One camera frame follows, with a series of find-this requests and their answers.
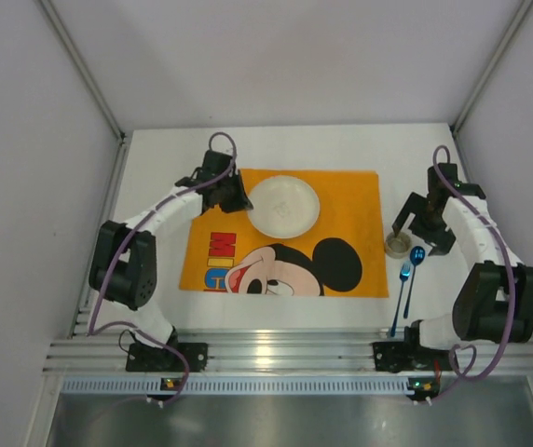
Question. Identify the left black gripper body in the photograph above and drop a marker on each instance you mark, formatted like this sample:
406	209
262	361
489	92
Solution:
231	193

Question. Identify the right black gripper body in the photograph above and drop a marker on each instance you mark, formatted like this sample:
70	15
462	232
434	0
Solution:
421	219

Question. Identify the blue metal spoon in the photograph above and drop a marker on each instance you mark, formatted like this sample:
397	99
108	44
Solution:
417	256

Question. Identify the small metal cup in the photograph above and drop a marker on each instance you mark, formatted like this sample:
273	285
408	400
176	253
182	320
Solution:
397	246

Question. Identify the white round plate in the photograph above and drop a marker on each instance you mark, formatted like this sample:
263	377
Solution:
284	207

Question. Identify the blue metal fork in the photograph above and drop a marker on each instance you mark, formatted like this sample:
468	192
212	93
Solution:
404	275

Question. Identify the orange cartoon mouse placemat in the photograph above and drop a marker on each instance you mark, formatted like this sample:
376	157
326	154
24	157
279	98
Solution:
341	255

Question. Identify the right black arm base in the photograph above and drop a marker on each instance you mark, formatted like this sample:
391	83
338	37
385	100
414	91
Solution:
424	347

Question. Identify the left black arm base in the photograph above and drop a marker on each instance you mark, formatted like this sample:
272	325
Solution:
143	358

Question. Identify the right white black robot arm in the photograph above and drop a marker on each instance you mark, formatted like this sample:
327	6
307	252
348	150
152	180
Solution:
496	299

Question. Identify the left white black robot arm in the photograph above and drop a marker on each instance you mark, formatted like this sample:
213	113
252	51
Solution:
125	267

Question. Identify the aluminium mounting rail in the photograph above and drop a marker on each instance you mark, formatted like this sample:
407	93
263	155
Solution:
270	352

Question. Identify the slotted cable duct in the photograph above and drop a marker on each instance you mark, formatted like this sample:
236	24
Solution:
252	385

